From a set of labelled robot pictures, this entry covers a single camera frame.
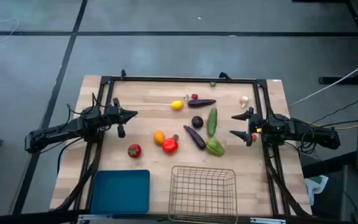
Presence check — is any purple eggplant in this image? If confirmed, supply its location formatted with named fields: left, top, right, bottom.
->
left=187, top=98, right=217, bottom=109
left=183, top=124, right=207, bottom=151

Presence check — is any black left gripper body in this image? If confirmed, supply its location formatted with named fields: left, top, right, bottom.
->
left=106, top=98, right=127, bottom=139

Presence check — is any orange fruit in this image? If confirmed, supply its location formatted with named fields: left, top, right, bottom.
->
left=153, top=129, right=166, bottom=147

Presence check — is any black cable bundle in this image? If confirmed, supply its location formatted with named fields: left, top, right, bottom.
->
left=296, top=127, right=318, bottom=155

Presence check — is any blue plastic tray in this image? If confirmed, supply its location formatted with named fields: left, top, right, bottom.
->
left=90, top=169, right=151, bottom=215

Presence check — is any green cucumber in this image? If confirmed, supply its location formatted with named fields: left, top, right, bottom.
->
left=206, top=107, right=219, bottom=138

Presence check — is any red bell pepper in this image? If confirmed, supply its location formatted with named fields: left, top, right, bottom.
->
left=162, top=136, right=179, bottom=154

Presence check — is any large red strawberry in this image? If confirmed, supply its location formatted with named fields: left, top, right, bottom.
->
left=127, top=143, right=142, bottom=159

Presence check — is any white green cloth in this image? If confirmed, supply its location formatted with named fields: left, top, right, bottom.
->
left=305, top=175, right=329, bottom=206

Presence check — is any black metal table frame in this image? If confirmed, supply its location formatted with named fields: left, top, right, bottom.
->
left=54, top=68, right=312, bottom=218

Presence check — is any wire mesh basket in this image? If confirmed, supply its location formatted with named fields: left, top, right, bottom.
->
left=168, top=165, right=239, bottom=224

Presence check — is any thin white floor cable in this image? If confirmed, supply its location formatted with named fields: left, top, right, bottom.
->
left=0, top=17, right=20, bottom=50

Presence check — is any yellow cable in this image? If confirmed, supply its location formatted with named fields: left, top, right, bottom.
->
left=303, top=121, right=358, bottom=131

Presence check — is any yellow lemon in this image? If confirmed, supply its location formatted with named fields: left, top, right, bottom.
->
left=170, top=100, right=185, bottom=111

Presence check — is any dark purple round fruit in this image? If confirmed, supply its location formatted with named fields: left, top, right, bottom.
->
left=191, top=115, right=204, bottom=129

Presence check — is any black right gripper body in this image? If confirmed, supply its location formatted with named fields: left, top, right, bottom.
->
left=246, top=107, right=264, bottom=147

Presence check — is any light green chayote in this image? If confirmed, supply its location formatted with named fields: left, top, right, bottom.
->
left=205, top=138, right=226, bottom=157

